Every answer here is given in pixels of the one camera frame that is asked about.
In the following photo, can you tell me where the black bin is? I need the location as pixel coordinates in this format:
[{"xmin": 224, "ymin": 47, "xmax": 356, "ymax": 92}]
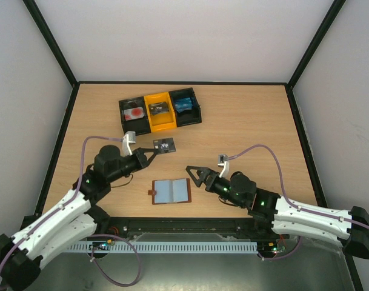
[
  {"xmin": 118, "ymin": 96, "xmax": 151, "ymax": 135},
  {"xmin": 168, "ymin": 87, "xmax": 202, "ymax": 127}
]

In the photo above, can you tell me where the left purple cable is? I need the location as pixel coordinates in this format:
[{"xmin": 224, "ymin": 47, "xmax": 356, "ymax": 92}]
[{"xmin": 0, "ymin": 136, "xmax": 142, "ymax": 288}]

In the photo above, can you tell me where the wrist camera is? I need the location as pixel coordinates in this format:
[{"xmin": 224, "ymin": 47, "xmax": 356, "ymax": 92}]
[
  {"xmin": 122, "ymin": 131, "xmax": 136, "ymax": 156},
  {"xmin": 218, "ymin": 154, "xmax": 230, "ymax": 178}
]

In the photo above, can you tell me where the black enclosure frame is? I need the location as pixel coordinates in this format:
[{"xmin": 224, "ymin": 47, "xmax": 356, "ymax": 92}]
[{"xmin": 0, "ymin": 0, "xmax": 364, "ymax": 291}]

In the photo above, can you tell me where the white slotted cable duct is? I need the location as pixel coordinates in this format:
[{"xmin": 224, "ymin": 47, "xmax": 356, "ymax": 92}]
[{"xmin": 65, "ymin": 241, "xmax": 258, "ymax": 254}]

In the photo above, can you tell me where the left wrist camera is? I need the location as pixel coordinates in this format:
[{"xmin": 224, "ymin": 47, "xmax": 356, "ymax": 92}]
[{"xmin": 122, "ymin": 131, "xmax": 136, "ymax": 156}]

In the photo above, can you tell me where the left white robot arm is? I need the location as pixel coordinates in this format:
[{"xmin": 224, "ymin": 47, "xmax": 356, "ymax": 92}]
[{"xmin": 0, "ymin": 145, "xmax": 157, "ymax": 290}]

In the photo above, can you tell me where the yellow middle bin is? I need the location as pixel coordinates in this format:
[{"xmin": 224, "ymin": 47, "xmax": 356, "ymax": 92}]
[{"xmin": 144, "ymin": 92, "xmax": 177, "ymax": 133}]

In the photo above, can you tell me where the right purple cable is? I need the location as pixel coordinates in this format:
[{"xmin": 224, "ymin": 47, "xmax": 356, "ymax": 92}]
[{"xmin": 228, "ymin": 144, "xmax": 369, "ymax": 261}]

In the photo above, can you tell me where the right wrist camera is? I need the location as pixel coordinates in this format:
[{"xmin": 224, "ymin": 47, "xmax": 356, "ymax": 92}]
[{"xmin": 218, "ymin": 154, "xmax": 230, "ymax": 178}]

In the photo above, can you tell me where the purple cable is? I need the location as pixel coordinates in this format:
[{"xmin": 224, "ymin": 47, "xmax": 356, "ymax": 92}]
[
  {"xmin": 0, "ymin": 136, "xmax": 142, "ymax": 288},
  {"xmin": 228, "ymin": 144, "xmax": 369, "ymax": 261}
]

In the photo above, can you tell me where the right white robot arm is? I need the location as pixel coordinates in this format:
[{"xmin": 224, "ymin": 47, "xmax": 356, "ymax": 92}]
[{"xmin": 186, "ymin": 166, "xmax": 369, "ymax": 259}]

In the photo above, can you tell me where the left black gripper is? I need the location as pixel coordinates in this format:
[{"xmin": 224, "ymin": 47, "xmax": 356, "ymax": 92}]
[{"xmin": 108, "ymin": 147, "xmax": 158, "ymax": 183}]

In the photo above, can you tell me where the blue card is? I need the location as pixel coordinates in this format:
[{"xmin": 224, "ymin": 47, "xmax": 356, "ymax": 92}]
[{"xmin": 174, "ymin": 98, "xmax": 193, "ymax": 113}]

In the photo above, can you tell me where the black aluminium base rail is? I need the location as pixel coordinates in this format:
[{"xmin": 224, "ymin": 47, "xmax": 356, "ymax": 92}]
[{"xmin": 20, "ymin": 215, "xmax": 342, "ymax": 240}]

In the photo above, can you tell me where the left black bin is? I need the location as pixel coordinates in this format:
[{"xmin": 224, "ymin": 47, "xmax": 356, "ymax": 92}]
[{"xmin": 118, "ymin": 96, "xmax": 151, "ymax": 135}]

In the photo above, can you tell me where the red white card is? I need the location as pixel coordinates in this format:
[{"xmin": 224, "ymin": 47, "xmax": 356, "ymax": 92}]
[{"xmin": 123, "ymin": 107, "xmax": 145, "ymax": 121}]

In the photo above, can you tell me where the right black bin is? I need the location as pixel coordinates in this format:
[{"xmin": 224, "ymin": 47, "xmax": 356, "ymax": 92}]
[{"xmin": 168, "ymin": 87, "xmax": 202, "ymax": 127}]

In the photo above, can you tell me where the black VIP logo card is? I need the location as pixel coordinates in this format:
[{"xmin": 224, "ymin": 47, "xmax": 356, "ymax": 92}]
[{"xmin": 148, "ymin": 101, "xmax": 170, "ymax": 116}]

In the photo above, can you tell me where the brown leather card holder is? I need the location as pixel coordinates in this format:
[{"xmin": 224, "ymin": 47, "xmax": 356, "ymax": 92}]
[{"xmin": 148, "ymin": 178, "xmax": 191, "ymax": 205}]

